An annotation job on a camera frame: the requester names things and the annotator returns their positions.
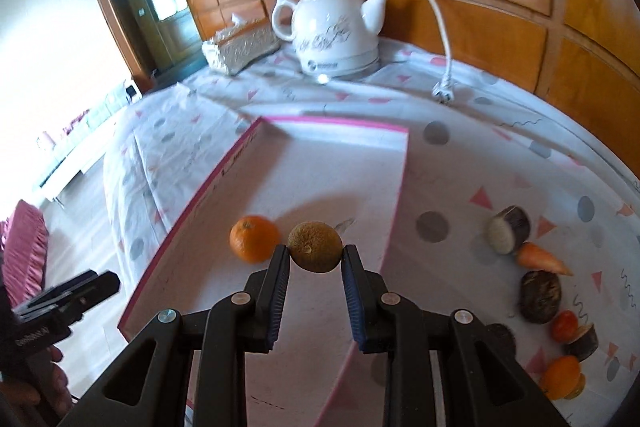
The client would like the red tomato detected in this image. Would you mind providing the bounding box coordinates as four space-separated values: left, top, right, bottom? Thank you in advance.
551 310 581 342

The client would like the small yellow fruit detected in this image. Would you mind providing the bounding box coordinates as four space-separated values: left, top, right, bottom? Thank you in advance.
567 372 587 400

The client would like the white patterned tablecloth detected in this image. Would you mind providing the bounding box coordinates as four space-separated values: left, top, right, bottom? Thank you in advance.
102 34 640 427

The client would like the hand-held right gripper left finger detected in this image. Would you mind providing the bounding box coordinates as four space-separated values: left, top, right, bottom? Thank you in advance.
60 244 292 427

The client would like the brown kiwi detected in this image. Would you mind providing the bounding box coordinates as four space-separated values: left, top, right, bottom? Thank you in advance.
287 221 344 273
486 322 516 360

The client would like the pink cushion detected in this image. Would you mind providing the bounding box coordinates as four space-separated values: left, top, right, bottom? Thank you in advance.
0 199 51 308

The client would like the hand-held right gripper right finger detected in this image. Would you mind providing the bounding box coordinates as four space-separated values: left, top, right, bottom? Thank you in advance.
341 244 571 427

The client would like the person's left hand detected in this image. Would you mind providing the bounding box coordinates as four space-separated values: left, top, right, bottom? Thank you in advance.
47 347 75 417

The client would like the white ceramic electric kettle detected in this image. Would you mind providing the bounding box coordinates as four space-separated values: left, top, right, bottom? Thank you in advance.
271 0 391 70

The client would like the white kettle base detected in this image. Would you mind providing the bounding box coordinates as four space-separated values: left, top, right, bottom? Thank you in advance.
299 49 383 84

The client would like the orange mandarin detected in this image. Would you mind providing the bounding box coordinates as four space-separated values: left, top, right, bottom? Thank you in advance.
542 355 583 400
229 215 282 265

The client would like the orange carrot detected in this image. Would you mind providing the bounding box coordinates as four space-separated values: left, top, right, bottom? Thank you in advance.
516 243 575 277

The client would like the white low table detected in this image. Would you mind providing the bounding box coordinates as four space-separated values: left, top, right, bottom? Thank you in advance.
35 107 126 208

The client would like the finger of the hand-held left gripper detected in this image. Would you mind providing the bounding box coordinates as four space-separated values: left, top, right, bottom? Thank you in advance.
15 270 101 308
47 272 121 325

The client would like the white embossed tissue box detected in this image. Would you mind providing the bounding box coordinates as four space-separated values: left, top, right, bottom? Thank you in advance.
201 14 281 75

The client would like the white power cord with plug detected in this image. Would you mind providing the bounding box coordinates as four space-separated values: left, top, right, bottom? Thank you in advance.
347 0 456 105

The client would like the dark brown round root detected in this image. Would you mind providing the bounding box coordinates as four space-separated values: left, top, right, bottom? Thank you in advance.
520 271 563 324

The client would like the purple sugarcane piece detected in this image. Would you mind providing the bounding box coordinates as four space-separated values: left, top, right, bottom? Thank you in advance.
487 205 532 255
565 323 599 362

